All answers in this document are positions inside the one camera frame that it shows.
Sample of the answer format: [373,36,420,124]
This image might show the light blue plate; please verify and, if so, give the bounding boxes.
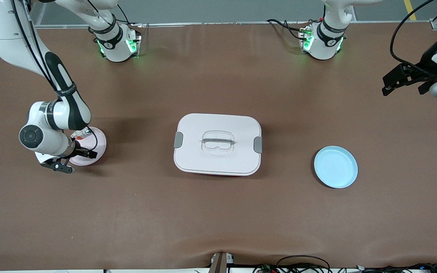
[314,146,358,189]

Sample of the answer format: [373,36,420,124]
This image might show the pink plate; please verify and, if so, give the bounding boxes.
[69,126,107,166]

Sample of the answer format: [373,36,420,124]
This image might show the black left arm base cables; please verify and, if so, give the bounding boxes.
[267,18,308,40]

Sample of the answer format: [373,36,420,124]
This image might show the white lidded box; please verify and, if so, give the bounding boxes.
[173,113,263,176]

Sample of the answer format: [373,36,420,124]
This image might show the black cable bundle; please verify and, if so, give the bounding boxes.
[253,255,437,273]

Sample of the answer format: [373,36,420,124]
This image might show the black right arm base cables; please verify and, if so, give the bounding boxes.
[117,4,143,38]

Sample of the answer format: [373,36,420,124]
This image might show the brown table mat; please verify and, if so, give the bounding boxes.
[0,21,437,270]

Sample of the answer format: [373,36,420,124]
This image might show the brown bracket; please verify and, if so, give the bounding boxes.
[209,252,234,273]

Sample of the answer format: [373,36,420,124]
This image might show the black arm base cables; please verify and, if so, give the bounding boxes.
[117,4,143,38]
[267,18,308,40]

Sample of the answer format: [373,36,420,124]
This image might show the silver aluminium table rail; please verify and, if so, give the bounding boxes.
[33,21,437,29]

